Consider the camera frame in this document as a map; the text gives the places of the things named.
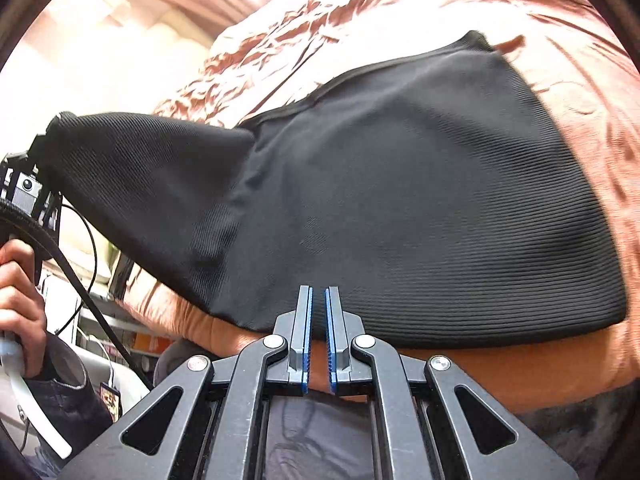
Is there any grey bedside shelf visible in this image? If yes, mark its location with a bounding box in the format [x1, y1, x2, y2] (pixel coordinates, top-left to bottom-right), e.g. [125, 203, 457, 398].
[45, 255, 173, 361]

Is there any person's leg in patterned pants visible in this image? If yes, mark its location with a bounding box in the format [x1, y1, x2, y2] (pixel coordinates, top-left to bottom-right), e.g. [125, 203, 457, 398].
[262, 392, 378, 480]

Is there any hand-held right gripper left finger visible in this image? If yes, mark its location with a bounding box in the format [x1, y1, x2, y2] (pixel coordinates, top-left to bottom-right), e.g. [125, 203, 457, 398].
[57, 285, 315, 480]

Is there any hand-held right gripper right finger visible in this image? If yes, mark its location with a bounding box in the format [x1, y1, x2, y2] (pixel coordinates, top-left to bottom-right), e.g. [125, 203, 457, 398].
[325, 286, 581, 480]

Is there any person's left hand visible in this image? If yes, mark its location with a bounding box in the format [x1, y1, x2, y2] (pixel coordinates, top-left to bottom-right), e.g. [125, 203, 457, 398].
[0, 239, 48, 378]

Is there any person's left forearm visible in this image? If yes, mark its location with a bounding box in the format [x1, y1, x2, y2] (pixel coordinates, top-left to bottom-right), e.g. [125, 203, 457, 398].
[25, 332, 113, 443]

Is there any black t-shirt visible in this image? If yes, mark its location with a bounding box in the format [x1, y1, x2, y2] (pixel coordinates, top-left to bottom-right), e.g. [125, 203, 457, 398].
[42, 30, 628, 351]

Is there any thick black cable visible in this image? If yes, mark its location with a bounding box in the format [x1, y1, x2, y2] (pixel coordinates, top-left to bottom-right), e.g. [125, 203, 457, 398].
[0, 197, 153, 391]

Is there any brown blanket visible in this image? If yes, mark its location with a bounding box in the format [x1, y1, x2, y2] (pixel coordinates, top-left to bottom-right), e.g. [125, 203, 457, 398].
[115, 0, 640, 411]

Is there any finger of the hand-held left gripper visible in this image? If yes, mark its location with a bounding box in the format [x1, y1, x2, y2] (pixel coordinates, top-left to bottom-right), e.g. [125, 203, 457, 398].
[27, 120, 63, 173]

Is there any white strap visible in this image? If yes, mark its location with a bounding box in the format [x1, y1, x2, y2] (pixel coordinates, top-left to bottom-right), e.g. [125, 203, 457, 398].
[0, 340, 73, 461]

